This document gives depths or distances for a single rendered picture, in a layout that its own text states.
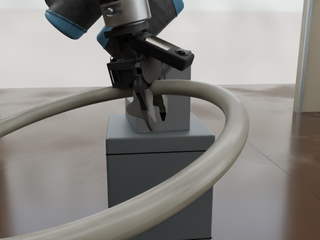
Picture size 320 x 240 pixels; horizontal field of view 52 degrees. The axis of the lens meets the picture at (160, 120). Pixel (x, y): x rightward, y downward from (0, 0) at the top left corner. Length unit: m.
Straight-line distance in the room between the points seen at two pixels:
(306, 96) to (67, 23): 5.51
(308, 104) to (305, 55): 0.83
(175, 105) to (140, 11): 0.66
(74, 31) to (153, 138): 0.55
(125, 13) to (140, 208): 0.41
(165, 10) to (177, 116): 0.39
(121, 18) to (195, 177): 0.38
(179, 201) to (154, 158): 0.91
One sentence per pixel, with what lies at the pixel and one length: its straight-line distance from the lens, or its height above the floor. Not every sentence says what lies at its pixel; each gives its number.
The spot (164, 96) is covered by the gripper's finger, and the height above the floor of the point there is 1.07.
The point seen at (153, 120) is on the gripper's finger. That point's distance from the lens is 0.66.
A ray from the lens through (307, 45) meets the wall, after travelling 5.88.
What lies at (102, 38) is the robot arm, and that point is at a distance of 1.25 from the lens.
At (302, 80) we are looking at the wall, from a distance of 5.90.
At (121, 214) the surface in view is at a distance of 0.28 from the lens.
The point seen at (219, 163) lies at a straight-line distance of 0.33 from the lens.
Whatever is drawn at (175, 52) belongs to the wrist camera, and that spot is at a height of 1.16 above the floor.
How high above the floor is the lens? 1.19
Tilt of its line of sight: 14 degrees down
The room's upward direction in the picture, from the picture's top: straight up
